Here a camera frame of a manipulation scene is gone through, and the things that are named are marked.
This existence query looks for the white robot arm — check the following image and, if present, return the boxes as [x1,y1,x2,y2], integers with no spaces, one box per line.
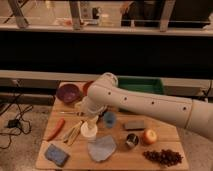
[81,72,213,141]

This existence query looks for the purple bowl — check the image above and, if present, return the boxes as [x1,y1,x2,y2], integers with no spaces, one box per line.
[56,84,80,104]

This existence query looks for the red bowl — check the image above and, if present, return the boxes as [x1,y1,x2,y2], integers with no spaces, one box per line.
[83,81,94,96]

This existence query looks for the white plastic cup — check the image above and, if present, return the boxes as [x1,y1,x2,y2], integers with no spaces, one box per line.
[80,122,98,141]

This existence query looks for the metal fork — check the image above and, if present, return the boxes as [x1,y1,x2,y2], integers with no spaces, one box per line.
[59,111,84,116]

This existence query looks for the blue plastic cup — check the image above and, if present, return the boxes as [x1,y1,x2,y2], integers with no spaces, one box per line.
[103,112,116,128]

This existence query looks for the yellow corn cob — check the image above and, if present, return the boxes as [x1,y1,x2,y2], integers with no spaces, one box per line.
[62,121,83,146]

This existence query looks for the blue grey cloth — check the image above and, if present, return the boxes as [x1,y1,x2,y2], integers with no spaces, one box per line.
[88,135,117,162]

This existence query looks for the orange carrot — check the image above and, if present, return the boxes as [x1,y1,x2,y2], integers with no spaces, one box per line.
[47,118,65,141]

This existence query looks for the wooden board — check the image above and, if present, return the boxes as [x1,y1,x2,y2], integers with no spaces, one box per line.
[35,81,190,171]

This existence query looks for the grey rectangular sponge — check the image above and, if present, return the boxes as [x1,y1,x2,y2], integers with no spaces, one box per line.
[124,121,145,130]

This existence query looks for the small metal cup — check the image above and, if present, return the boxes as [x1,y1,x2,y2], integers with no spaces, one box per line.
[126,133,139,148]

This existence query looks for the blue sponge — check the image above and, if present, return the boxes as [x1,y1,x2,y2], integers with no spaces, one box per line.
[44,144,70,167]

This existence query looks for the red yellow apple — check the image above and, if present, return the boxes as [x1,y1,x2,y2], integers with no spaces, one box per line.
[142,129,157,145]

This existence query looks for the green plastic tray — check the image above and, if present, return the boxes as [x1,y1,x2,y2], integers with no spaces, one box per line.
[118,77,164,95]

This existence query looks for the bunch of dark grapes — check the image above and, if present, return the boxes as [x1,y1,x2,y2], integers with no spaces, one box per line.
[143,149,182,167]

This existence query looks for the person behind window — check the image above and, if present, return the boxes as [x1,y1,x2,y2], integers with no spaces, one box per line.
[120,0,163,27]

